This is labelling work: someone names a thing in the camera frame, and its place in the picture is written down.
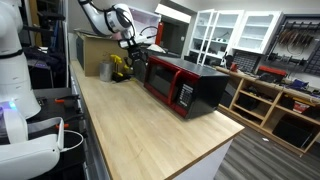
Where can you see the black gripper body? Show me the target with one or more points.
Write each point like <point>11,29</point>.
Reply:
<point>135,52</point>

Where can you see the red microwave oven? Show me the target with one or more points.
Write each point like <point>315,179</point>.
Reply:
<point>160,80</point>

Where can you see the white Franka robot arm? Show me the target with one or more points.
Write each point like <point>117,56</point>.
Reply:
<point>15,66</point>

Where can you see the black microwave body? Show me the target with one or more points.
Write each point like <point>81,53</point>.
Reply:
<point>203,86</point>

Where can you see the white tall open-door cabinet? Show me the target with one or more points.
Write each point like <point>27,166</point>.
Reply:
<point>213,33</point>

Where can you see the white cloth bundle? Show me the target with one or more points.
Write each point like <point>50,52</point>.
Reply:
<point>156,48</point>

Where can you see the aluminium hollow cylinder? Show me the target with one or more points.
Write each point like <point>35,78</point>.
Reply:
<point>106,71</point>

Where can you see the red cylinder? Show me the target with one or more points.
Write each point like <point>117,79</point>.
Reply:
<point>159,33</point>

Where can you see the large cardboard box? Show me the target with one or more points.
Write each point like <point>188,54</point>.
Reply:
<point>96,53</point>

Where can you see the clear plastic storage bin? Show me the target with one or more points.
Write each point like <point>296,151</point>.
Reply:
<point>145,18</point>

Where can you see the orange-tipped black clamp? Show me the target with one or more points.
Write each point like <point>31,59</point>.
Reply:
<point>68,122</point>
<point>66,99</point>

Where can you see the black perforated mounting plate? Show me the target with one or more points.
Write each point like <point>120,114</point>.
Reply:
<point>46,103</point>

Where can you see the black small-parts drawer organiser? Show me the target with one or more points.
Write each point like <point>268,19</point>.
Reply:
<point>246,61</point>
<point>314,60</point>

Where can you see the red toolbox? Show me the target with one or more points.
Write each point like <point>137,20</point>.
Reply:
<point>271,71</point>

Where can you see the wooden shelf workbench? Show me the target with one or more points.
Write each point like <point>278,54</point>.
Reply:
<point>266,103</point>

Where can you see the pegboard with hanging tools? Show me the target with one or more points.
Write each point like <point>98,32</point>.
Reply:
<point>296,36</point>

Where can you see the red cardboard packet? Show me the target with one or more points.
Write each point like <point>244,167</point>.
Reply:
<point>301,106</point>

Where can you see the black storage bin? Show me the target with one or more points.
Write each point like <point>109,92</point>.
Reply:
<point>293,131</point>

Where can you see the white glass-door wall cabinet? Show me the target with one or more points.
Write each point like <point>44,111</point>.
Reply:
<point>256,31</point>

